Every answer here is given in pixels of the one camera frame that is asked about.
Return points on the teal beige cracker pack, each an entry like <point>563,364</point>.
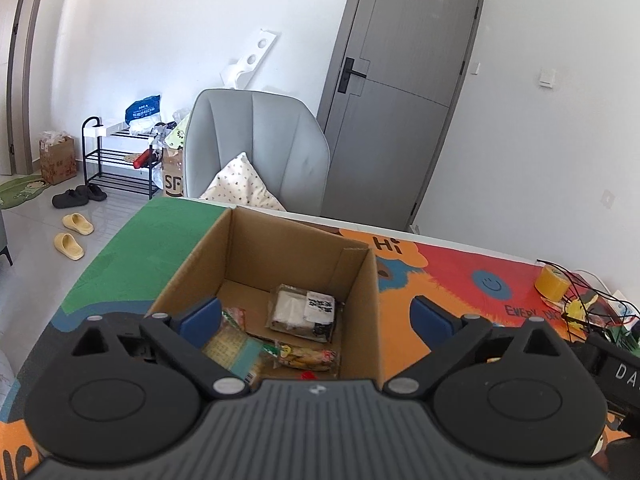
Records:
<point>235,350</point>

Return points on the yellow plastic bag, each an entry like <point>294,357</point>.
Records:
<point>578,308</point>

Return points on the yellow tape roll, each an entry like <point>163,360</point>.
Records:
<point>551,283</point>

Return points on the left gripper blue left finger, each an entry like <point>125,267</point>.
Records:
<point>180,338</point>

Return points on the black white rice cake pack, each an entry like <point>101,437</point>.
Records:
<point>302,313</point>

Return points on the clear biscuit snack pack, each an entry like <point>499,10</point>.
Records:
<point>304,358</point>

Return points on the white power strip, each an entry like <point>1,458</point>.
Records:
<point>624,309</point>

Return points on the green floor mat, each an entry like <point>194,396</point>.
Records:
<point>17,191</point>

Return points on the grey upholstered chair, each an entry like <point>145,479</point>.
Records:
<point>278,134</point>

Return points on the yellow slipper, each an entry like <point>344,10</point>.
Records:
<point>78,223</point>
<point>66,245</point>

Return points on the colourful cat table mat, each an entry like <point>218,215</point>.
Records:
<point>106,405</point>

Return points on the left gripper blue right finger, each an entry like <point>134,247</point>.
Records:
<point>452,341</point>

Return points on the yellow slipper far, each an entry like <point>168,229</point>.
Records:
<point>78,223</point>

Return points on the small brown cardboard box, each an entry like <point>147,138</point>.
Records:
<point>57,157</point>

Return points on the black shoe rack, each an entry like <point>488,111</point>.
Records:
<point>117,159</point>

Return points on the white panel with holes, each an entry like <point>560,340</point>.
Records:
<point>240,73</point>

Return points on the grey door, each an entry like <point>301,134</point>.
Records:
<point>390,96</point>

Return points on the black slippers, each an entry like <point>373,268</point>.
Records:
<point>78,197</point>

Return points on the blue plastic bag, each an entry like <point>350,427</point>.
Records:
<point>146,107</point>

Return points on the red candy pack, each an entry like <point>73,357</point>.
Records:
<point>307,375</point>

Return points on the white dotted cushion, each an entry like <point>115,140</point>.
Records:
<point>238,183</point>

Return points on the yellow slipper near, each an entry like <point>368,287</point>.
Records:
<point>66,245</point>

